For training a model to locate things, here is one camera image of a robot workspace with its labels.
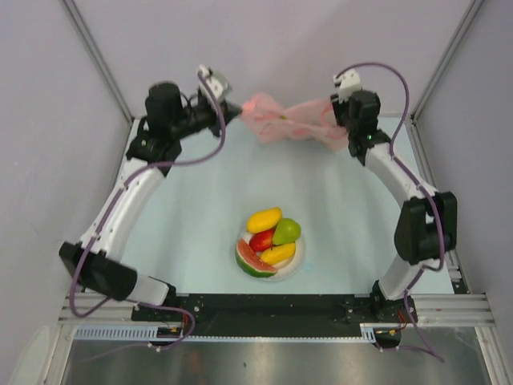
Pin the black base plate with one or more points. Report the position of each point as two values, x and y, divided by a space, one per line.
289 315

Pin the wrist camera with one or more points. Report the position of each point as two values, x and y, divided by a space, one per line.
347 83
213 84

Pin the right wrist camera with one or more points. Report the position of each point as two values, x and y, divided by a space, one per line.
347 83

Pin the white cable duct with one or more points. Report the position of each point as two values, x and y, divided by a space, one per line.
128 333

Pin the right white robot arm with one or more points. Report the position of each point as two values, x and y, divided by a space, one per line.
427 223

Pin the red fake mango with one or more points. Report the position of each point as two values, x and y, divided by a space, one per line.
262 241

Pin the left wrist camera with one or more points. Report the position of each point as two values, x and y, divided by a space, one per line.
213 84

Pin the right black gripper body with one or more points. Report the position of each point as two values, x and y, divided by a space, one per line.
341 111

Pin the pink plastic bag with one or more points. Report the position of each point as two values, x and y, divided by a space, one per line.
311 120

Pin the yellow fake mango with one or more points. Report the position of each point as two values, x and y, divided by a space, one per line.
278 254
264 220

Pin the red watermelon slice toy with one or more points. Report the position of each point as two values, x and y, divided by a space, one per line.
250 263

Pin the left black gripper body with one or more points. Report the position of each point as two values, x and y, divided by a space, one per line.
198 117

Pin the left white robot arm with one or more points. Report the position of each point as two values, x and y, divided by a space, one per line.
94 261

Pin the aluminium frame rail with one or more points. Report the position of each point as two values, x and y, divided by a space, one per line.
92 49

